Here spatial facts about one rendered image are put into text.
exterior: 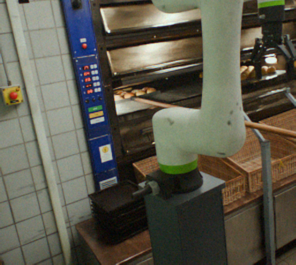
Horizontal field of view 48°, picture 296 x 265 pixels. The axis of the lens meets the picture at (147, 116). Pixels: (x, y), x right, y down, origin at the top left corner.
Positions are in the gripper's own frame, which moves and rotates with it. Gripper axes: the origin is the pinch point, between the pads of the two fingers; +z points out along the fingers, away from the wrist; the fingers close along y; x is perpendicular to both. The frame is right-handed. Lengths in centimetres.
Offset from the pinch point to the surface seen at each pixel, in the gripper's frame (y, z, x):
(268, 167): -44, 66, 52
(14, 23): -109, -36, -66
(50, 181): -110, 56, -64
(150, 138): -106, 47, 7
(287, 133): -2.2, 26.1, 11.4
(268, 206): -44, 93, 51
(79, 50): -106, -18, -34
